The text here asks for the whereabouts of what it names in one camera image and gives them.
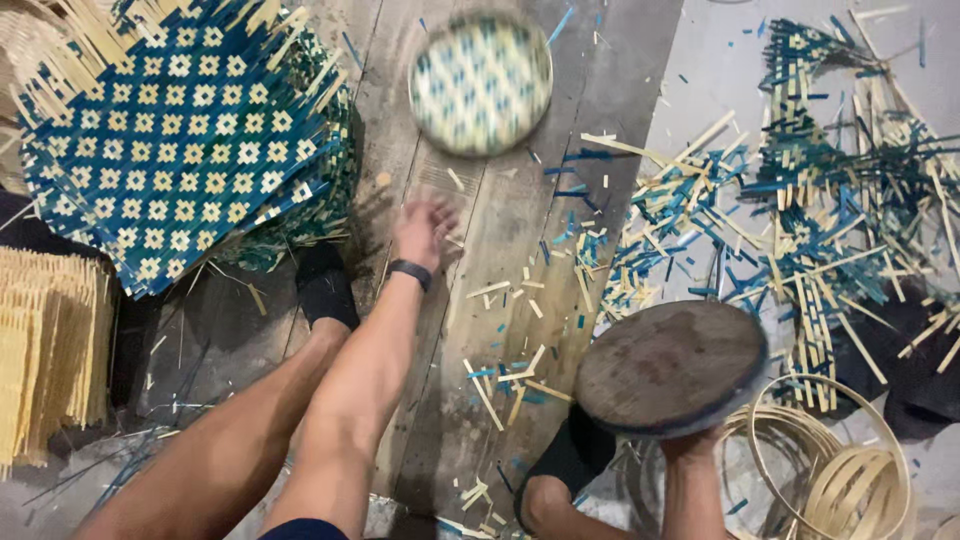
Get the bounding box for person's left hand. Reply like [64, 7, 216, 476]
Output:
[393, 196, 459, 274]

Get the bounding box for person's right hand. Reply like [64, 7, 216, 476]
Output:
[658, 426, 727, 468]

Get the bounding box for round wooden mould disc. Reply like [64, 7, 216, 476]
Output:
[573, 300, 770, 439]

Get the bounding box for black wristband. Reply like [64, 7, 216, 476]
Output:
[386, 258, 435, 294]

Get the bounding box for black left sock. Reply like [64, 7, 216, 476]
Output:
[294, 241, 361, 332]

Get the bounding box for round blue woven bamboo tray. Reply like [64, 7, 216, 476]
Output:
[407, 10, 555, 159]

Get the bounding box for scattered small bamboo chips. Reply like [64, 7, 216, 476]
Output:
[435, 142, 612, 540]

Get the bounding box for stack of blue woven mats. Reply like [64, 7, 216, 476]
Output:
[9, 0, 360, 300]

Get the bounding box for person's right leg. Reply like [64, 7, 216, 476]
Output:
[519, 475, 646, 540]

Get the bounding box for person's leg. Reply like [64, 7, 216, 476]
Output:
[71, 316, 354, 540]
[519, 475, 646, 540]

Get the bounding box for person's left leg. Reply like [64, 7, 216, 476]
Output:
[71, 316, 354, 540]

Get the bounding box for dark blue shorts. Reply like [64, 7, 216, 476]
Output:
[258, 518, 351, 540]

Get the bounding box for pile of blue bamboo offcuts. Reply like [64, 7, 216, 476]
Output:
[581, 6, 960, 415]

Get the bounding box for stack of natural bamboo mats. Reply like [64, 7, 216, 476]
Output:
[0, 246, 115, 481]

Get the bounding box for natural woven basket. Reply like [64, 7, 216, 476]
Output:
[0, 0, 72, 196]

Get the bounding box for dark cloth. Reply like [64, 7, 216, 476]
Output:
[825, 277, 960, 442]

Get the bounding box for large thin bamboo hoop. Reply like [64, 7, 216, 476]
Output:
[747, 372, 915, 540]

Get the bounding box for bundle of bamboo hoops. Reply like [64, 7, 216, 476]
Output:
[716, 405, 912, 540]

